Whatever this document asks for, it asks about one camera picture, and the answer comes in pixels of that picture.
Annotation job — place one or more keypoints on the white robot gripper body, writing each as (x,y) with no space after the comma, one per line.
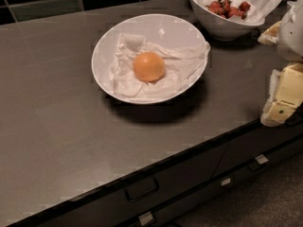
(292,32)

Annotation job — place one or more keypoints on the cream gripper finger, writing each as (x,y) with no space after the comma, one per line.
(269,36)
(285,95)

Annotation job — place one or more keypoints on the orange fruit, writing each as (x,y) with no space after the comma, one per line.
(149,67)

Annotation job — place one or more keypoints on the white bowl with strawberries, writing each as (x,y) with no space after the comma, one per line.
(227,29)

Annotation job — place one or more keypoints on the white paper towel in bowl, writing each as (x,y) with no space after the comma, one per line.
(183,66)

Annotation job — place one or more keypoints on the large white bowl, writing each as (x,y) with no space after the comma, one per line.
(165,30)

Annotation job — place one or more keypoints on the red strawberries pile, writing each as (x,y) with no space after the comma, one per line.
(225,9)

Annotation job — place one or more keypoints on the dark upper right drawer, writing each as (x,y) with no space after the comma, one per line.
(250,142)

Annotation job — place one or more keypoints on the dark drawer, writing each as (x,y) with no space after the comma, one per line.
(175,207)
(140,196)
(250,142)

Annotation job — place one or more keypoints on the dark lower drawer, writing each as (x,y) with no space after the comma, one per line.
(175,207)

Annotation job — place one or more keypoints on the dark upper left drawer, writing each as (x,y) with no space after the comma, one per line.
(140,196)

